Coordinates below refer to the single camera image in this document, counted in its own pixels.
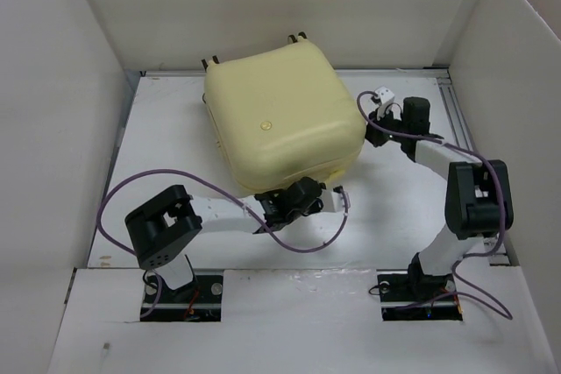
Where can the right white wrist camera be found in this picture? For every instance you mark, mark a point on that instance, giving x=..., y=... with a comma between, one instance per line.
x=383, y=97

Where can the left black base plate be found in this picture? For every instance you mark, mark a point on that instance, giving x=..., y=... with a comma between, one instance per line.
x=199, y=301

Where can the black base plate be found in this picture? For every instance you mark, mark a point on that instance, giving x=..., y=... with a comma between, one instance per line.
x=199, y=301
x=402, y=299

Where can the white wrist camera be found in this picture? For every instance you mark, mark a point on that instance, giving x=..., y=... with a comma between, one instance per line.
x=335, y=200
x=383, y=97

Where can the aluminium rail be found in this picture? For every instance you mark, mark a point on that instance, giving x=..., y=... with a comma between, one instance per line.
x=463, y=139

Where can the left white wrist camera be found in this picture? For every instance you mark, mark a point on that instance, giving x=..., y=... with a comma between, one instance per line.
x=335, y=200

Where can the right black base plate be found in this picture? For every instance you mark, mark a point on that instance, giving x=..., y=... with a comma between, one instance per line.
x=402, y=299

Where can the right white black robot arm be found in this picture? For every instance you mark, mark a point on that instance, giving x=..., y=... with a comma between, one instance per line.
x=478, y=202

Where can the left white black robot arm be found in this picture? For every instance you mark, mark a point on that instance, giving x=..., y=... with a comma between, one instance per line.
x=162, y=228

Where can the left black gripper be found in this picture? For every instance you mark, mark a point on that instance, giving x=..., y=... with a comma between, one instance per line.
x=316, y=208

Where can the yellow suitcase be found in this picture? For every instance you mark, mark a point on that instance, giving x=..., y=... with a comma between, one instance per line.
x=282, y=115

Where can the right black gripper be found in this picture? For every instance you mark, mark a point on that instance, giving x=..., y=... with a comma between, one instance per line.
x=375, y=135

